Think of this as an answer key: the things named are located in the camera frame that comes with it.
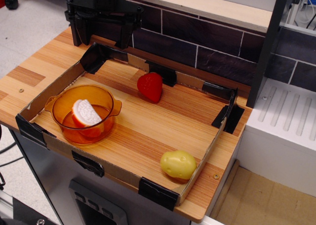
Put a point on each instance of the yellow toy potato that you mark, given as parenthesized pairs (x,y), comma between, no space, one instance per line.
(178,164)

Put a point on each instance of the white toy sink drainboard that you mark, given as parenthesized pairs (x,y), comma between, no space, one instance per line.
(279,140)

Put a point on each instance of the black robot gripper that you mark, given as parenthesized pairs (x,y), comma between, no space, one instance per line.
(82,12)

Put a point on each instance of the red toy strawberry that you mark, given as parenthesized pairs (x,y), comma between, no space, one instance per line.
(150,86)

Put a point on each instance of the orange transparent plastic pot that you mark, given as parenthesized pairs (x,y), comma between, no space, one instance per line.
(102,101)

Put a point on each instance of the salmon sushi toy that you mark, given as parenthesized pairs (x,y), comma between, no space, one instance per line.
(87,119)

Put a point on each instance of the dark grey vertical post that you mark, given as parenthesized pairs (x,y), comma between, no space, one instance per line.
(266,52)

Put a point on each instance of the grey oven control panel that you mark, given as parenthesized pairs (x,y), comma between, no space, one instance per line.
(94,209)

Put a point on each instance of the black caster wheel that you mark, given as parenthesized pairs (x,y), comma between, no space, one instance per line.
(11,4)

